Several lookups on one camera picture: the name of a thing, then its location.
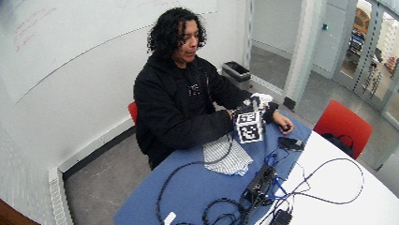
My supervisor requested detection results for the grey trash bin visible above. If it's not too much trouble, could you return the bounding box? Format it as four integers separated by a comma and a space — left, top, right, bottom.
220, 60, 252, 91

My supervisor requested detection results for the thick black cable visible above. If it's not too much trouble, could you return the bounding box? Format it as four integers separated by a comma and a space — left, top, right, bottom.
154, 132, 235, 225

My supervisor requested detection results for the black power adapter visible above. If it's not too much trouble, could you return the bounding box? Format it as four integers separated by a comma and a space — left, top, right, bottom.
271, 209, 294, 225

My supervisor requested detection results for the red chair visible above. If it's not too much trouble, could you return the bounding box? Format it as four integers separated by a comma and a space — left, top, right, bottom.
311, 99, 373, 160
127, 100, 139, 127

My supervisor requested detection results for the blue cable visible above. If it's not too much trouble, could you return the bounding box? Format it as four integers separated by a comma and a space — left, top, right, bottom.
263, 149, 296, 207

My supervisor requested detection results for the black bag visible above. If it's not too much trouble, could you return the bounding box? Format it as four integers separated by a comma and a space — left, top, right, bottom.
320, 132, 355, 158

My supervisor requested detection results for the small black device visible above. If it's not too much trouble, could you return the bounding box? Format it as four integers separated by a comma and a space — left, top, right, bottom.
276, 136, 306, 153

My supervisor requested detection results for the white marker cube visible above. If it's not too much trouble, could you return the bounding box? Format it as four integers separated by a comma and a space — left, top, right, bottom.
232, 110, 266, 145

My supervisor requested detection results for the coiled black cable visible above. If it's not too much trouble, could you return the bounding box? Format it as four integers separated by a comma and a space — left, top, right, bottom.
200, 197, 250, 225

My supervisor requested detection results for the the person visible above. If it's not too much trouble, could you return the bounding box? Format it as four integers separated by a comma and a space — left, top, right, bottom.
131, 7, 295, 171

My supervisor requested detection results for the whiteboard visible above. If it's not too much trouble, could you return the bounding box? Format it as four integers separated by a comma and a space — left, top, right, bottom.
0, 0, 219, 105

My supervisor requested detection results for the striped grey white cloth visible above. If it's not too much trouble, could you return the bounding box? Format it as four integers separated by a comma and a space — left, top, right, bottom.
202, 134, 254, 177

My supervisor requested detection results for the blue tablecloth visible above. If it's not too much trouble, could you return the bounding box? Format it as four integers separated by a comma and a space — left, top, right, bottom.
111, 110, 312, 225

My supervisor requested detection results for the thin black cable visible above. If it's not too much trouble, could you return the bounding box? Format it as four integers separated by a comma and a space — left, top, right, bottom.
256, 157, 365, 225

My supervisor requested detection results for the small white object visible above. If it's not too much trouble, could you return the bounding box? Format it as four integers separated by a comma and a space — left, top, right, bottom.
162, 211, 177, 225

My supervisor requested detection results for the black electronics box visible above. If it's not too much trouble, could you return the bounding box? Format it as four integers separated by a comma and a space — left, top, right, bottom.
239, 164, 279, 208

